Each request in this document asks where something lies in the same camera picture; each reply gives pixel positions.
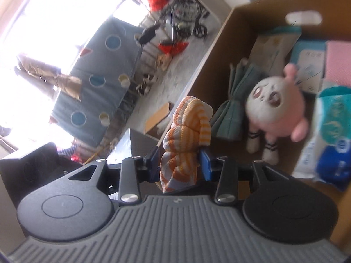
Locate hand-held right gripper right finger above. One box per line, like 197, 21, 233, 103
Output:
199, 148, 287, 206

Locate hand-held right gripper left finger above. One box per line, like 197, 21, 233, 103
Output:
67, 146, 162, 204

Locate orange striped towel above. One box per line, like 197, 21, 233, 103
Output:
159, 96, 214, 194

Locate pale teal towel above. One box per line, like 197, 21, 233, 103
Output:
210, 57, 265, 141

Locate pink white plush toy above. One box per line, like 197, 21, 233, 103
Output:
244, 63, 312, 166

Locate blue white cardboard carton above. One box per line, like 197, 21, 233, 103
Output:
289, 41, 328, 95

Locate brown cardboard box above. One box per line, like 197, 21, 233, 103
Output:
158, 0, 351, 211

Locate dark grey cabinet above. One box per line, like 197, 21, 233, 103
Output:
107, 127, 159, 195

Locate small flat cardboard piece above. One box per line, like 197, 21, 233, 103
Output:
144, 101, 174, 135

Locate black white shoes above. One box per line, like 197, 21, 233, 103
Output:
136, 73, 159, 95

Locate brown crumpled cloth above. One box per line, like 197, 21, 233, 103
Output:
16, 55, 83, 102

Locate blue sofa with circles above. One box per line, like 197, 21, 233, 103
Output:
49, 16, 146, 147

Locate red cloth bundle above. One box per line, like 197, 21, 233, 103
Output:
159, 41, 190, 55

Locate black hanging cloth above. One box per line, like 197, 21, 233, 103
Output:
138, 23, 161, 46

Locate white teal tissue pack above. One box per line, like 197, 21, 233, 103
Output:
292, 86, 351, 192

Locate beige teal paper packet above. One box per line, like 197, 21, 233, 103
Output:
248, 26, 302, 73

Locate black folding stroller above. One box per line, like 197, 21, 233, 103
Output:
158, 0, 210, 39

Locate pink dotted pack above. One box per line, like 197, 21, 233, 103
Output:
324, 41, 351, 88

